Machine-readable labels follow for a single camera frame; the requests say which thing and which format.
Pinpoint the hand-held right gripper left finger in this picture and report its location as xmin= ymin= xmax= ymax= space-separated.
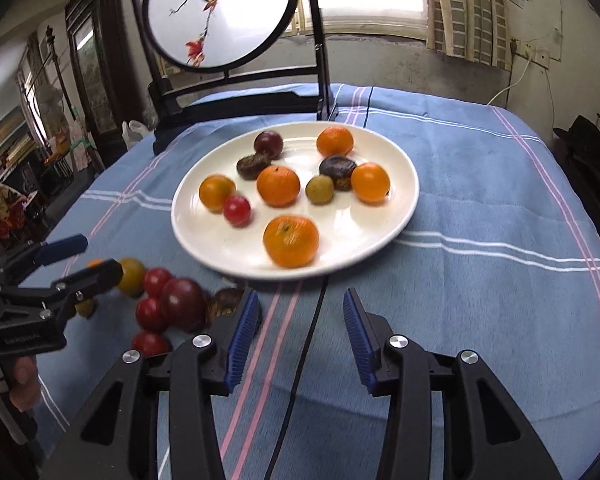
xmin=50 ymin=287 xmax=261 ymax=480

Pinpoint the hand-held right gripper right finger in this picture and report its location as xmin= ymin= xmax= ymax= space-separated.
xmin=342 ymin=287 xmax=563 ymax=480

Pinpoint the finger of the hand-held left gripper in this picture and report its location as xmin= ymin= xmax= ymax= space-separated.
xmin=0 ymin=233 xmax=89 ymax=286
xmin=0 ymin=258 xmax=124 ymax=321

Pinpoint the orange tangerine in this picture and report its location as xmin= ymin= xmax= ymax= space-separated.
xmin=256 ymin=165 xmax=301 ymax=207
xmin=350 ymin=162 xmax=391 ymax=204
xmin=316 ymin=126 xmax=355 ymax=157
xmin=263 ymin=214 xmax=320 ymax=268

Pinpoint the white plate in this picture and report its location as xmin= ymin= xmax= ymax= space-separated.
xmin=171 ymin=121 xmax=420 ymax=281

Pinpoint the red cherry tomato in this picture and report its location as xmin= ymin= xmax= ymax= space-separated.
xmin=143 ymin=267 xmax=173 ymax=297
xmin=132 ymin=331 xmax=173 ymax=357
xmin=135 ymin=297 xmax=168 ymax=332
xmin=223 ymin=196 xmax=252 ymax=227

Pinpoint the oblong orange tomato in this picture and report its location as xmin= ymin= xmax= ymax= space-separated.
xmin=198 ymin=174 xmax=237 ymax=212

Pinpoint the small green fruit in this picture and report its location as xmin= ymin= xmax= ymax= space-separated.
xmin=305 ymin=175 xmax=335 ymax=205

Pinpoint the wrinkled brown passion fruit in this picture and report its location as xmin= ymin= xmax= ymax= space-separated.
xmin=319 ymin=155 xmax=358 ymax=192
xmin=236 ymin=152 xmax=273 ymax=181
xmin=205 ymin=287 xmax=246 ymax=328

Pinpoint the dark purple plum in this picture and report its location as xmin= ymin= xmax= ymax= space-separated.
xmin=253 ymin=130 xmax=285 ymax=157
xmin=160 ymin=278 xmax=208 ymax=333

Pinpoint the person's left hand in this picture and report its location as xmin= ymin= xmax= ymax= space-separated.
xmin=0 ymin=355 xmax=42 ymax=411

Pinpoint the green-orange tomato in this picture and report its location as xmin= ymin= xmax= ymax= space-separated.
xmin=116 ymin=258 xmax=147 ymax=297

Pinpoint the white plastic bag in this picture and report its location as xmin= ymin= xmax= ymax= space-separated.
xmin=121 ymin=120 xmax=153 ymax=151

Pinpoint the white fan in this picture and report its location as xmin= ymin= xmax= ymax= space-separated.
xmin=32 ymin=85 xmax=63 ymax=121

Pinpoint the dark wooden cabinet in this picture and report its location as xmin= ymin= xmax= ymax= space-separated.
xmin=64 ymin=0 xmax=146 ymax=151

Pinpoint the dark coat stand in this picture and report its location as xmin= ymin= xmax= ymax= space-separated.
xmin=45 ymin=25 xmax=76 ymax=116

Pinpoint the black chair with round panel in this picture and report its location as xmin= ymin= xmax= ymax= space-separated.
xmin=127 ymin=0 xmax=338 ymax=156

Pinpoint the black hat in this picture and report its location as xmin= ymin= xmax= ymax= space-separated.
xmin=552 ymin=115 xmax=600 ymax=161

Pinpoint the brick patterned curtain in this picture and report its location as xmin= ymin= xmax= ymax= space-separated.
xmin=425 ymin=0 xmax=513 ymax=71

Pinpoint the white cable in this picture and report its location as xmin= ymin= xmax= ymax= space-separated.
xmin=486 ymin=57 xmax=531 ymax=107

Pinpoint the white wall socket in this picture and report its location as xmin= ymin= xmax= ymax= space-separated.
xmin=510 ymin=40 xmax=551 ymax=68

